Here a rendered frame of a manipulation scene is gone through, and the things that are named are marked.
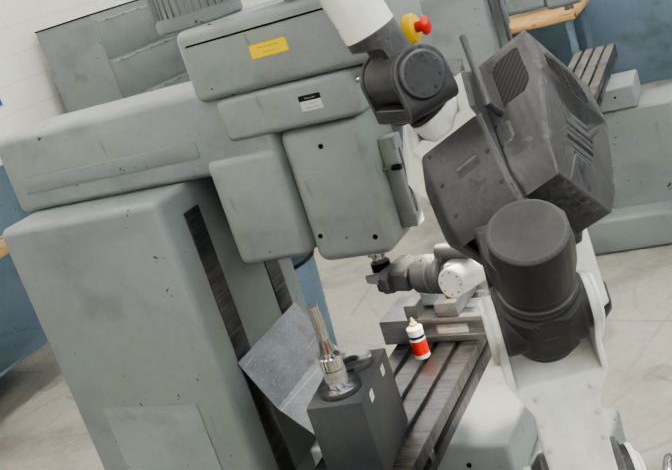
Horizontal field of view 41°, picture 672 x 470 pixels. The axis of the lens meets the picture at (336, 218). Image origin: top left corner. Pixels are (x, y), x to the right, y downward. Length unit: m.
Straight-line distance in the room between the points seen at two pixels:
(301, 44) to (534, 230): 0.77
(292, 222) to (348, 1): 0.69
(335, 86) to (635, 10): 6.70
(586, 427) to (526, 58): 0.60
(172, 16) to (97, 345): 0.84
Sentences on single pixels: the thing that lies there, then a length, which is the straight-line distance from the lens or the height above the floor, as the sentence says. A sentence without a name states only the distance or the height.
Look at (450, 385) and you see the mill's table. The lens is 2.15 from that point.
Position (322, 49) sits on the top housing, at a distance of 1.83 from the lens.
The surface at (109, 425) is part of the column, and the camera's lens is 2.47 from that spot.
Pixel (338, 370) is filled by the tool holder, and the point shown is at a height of 1.19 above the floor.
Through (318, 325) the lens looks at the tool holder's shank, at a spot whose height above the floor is 1.29.
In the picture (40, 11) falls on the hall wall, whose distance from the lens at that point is 7.61.
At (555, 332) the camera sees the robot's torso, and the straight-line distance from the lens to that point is 1.37.
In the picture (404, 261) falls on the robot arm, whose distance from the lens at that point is 2.08.
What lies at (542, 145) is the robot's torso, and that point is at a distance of 1.42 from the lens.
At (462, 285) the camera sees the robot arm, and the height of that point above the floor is 1.23.
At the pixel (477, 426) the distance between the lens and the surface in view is 2.13.
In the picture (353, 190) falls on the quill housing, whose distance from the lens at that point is 1.94.
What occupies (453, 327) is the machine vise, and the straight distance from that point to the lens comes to 2.32.
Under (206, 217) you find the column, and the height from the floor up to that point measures 1.46.
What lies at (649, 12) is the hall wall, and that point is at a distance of 8.42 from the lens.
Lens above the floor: 1.97
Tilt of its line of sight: 16 degrees down
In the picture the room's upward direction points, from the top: 18 degrees counter-clockwise
